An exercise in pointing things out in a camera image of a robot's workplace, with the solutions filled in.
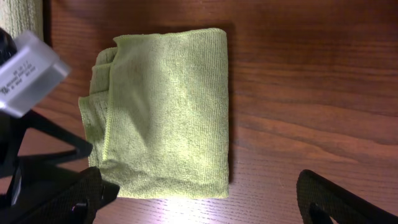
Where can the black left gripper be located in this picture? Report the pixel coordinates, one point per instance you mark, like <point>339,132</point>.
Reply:
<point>35,141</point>

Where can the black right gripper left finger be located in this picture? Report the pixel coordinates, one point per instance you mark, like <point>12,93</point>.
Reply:
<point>52,195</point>

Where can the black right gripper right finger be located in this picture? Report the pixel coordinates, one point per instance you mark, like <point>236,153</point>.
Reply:
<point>321,201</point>

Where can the green microfiber cloth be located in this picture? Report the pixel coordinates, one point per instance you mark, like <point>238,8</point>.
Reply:
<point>157,115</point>

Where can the folded green cloth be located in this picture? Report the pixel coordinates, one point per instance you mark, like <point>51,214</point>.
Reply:
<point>20,15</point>

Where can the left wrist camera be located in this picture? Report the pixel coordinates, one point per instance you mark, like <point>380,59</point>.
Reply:
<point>30,70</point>

